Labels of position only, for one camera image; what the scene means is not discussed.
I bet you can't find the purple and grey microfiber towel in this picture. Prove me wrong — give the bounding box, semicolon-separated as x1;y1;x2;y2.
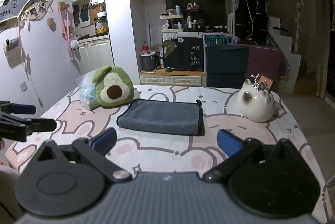
116;99;206;136

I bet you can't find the white ceramic cat jar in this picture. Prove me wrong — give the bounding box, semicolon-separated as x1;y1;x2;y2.
236;79;275;122

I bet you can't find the clear plastic tissue pack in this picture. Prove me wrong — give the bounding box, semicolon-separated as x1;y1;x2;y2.
76;70;100;111

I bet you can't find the green avocado plush toy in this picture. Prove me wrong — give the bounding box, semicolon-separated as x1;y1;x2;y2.
91;65;135;107

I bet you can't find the pink card stand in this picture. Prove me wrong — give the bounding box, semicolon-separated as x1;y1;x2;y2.
257;74;274;92

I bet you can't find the dark blue chair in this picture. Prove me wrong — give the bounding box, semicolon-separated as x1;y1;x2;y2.
206;44;249;89

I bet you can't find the maroon folded board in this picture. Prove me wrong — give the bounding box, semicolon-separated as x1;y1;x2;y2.
229;44;282;81

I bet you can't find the white drawer cabinet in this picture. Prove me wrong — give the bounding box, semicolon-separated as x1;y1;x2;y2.
139;69;207;87

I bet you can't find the grey trash bin red lid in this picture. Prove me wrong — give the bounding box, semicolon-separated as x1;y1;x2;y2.
141;45;157;71

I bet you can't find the black nice day banner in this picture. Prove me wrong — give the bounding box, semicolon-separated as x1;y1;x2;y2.
162;37;204;71

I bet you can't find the teal popcorn sign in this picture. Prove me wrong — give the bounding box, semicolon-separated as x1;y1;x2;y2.
203;33;232;47

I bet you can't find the black hanging garment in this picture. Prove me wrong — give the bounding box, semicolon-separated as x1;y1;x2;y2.
235;0;269;46

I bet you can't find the white shelf rack with bottles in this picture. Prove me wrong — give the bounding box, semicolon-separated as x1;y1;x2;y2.
160;1;205;33

